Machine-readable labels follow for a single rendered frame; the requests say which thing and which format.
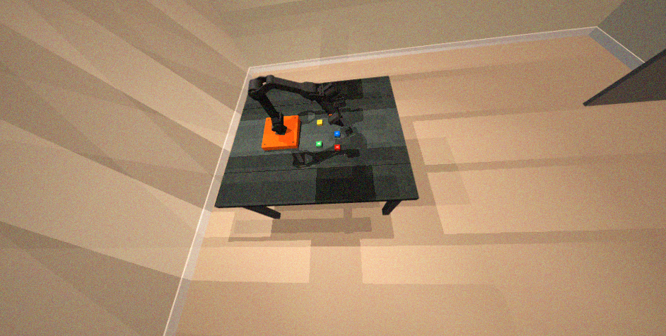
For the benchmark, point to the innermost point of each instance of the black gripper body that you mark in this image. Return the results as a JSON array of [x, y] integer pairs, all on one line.
[[328, 107]]

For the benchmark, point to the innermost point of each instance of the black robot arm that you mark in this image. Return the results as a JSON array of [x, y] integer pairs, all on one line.
[[257, 91]]

